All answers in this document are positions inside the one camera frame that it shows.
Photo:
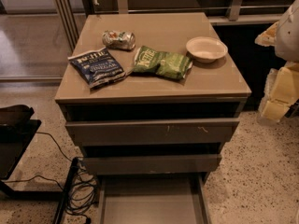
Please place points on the bottom grey open drawer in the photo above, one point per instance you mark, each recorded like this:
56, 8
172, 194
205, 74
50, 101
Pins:
152, 199

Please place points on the middle grey drawer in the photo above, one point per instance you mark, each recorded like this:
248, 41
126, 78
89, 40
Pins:
149, 165

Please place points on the top grey drawer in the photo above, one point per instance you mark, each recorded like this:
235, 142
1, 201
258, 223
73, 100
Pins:
151, 132

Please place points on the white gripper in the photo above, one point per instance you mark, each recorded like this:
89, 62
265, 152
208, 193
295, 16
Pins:
288, 36

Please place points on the green jalapeno chip bag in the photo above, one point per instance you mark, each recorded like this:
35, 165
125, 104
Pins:
164, 64

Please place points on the metal railing frame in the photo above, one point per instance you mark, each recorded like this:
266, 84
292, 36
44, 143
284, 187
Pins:
220, 12

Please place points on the blue vinegar chip bag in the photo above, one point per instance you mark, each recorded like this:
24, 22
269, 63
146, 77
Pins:
98, 67

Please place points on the grey drawer cabinet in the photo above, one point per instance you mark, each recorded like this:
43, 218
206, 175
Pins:
209, 91

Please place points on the black side table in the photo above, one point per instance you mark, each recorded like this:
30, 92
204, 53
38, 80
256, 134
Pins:
17, 130

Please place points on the black metal floor bar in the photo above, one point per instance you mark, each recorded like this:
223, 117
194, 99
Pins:
64, 196

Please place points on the crushed silver soda can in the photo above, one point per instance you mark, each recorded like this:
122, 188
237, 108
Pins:
118, 39

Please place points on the white bowl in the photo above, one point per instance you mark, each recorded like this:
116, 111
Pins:
206, 49

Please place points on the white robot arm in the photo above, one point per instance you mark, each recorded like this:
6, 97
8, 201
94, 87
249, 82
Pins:
283, 36

